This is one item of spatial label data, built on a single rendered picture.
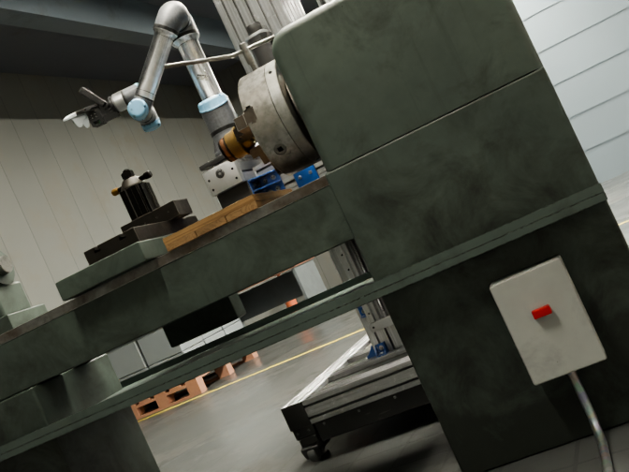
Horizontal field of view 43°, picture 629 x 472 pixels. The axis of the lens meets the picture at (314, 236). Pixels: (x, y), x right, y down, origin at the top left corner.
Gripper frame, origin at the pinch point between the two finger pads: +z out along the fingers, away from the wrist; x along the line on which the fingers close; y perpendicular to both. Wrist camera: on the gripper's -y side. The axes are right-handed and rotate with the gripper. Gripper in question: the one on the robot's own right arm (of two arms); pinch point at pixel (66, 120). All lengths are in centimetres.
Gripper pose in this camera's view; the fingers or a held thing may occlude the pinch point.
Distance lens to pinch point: 336.8
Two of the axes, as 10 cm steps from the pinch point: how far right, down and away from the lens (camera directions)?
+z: -9.1, 4.2, 0.1
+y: 4.2, 9.0, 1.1
